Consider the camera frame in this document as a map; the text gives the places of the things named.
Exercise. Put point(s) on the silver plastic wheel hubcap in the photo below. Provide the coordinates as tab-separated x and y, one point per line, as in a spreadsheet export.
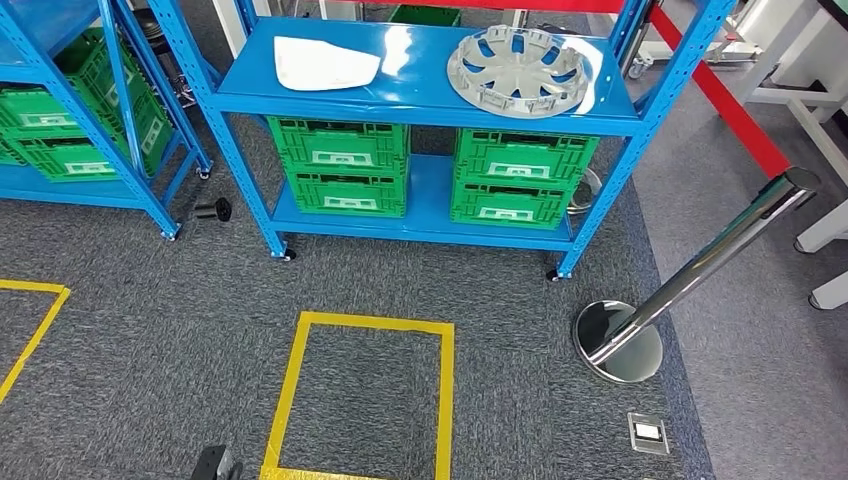
520	73

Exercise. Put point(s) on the blue metal shelf rack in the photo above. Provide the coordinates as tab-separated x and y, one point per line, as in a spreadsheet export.
66	192
424	99

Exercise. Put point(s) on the white plastic cover part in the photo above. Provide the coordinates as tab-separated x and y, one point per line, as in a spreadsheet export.
321	65

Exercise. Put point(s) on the white workbench with green top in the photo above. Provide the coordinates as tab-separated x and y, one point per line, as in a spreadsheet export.
815	86

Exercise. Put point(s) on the yellow floor tape square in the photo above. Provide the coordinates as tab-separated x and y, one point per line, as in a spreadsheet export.
374	322

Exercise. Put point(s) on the chrome stanchion base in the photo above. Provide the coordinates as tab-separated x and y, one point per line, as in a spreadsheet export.
584	195

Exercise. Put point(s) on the black spool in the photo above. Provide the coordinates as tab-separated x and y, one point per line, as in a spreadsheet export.
213	210

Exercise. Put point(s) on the red barrier belt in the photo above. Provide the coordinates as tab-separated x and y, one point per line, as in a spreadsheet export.
497	4
729	99

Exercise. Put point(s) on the white table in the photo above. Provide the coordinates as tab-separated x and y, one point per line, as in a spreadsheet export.
338	8

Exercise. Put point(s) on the white cabinet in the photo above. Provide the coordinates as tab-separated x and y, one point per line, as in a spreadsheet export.
232	23

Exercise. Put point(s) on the open steel floor socket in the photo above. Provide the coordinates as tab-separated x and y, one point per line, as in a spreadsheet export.
648	433

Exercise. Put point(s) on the white cart with casters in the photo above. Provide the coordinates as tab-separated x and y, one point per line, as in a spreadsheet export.
689	53

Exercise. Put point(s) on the black stool with chrome base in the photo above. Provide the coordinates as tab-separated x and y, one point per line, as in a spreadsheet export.
156	30

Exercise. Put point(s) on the chrome stanchion post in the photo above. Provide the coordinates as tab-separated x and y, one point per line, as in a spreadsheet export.
696	272

